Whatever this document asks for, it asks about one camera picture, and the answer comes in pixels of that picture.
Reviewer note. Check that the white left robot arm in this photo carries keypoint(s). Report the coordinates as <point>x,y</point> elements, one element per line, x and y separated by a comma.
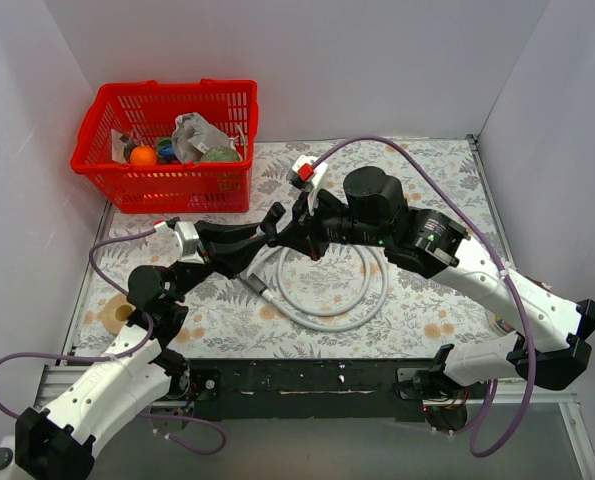
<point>62,440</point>

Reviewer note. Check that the white box device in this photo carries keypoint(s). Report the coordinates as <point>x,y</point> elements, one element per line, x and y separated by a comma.
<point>7,458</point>

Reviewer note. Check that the floral table mat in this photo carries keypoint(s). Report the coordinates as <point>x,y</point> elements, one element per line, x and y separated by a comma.
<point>343,306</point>

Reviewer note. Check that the crumpled grey paper bag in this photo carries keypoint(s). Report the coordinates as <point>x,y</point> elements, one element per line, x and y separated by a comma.
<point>194,136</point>

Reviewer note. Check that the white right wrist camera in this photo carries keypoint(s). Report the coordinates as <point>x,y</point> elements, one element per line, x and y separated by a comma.
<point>308,178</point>

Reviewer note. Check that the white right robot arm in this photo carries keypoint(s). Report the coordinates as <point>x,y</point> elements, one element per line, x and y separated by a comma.
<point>548,342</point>

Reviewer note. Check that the green round fruit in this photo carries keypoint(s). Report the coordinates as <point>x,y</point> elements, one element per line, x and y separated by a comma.
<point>221,154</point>

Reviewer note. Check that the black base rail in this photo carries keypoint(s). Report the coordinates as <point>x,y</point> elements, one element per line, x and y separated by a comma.
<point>251,389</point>

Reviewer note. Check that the brown tape roll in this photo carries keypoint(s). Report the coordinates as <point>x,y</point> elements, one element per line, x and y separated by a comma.
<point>115,313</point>

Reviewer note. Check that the orange fruit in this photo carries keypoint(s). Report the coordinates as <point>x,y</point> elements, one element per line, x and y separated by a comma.
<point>143,156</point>

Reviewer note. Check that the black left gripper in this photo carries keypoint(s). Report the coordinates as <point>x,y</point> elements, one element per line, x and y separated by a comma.
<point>209,248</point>

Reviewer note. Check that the black pipe fitting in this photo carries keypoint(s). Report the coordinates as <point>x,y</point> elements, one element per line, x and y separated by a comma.
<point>268,226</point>

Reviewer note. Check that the grey shower head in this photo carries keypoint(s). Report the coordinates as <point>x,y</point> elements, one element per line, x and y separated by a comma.
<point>258,287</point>

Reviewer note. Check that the red plastic basket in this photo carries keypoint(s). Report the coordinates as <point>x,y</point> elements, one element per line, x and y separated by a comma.
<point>126,115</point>

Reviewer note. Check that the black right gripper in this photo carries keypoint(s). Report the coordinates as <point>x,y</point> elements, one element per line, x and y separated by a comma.
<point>304,230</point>

